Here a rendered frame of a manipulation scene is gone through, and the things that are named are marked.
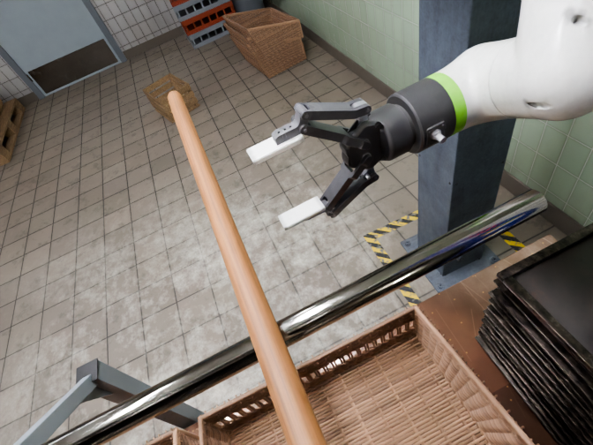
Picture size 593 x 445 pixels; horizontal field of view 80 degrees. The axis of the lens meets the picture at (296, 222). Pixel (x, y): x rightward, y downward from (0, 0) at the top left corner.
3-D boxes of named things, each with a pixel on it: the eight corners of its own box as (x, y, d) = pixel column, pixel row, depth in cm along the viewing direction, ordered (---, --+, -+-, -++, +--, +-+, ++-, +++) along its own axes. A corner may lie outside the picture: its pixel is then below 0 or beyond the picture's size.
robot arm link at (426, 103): (412, 117, 59) (411, 65, 52) (461, 154, 51) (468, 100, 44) (380, 134, 58) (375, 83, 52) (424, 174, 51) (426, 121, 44)
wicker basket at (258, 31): (257, 63, 302) (245, 29, 281) (232, 46, 338) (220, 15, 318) (304, 37, 310) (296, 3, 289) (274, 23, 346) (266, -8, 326)
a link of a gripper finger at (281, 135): (313, 128, 45) (308, 108, 42) (277, 146, 44) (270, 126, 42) (308, 122, 46) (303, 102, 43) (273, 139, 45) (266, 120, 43)
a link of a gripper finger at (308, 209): (317, 195, 56) (318, 198, 57) (277, 215, 56) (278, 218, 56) (325, 207, 54) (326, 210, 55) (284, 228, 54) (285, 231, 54)
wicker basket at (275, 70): (262, 83, 317) (251, 53, 296) (238, 64, 354) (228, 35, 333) (308, 58, 324) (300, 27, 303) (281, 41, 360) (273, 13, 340)
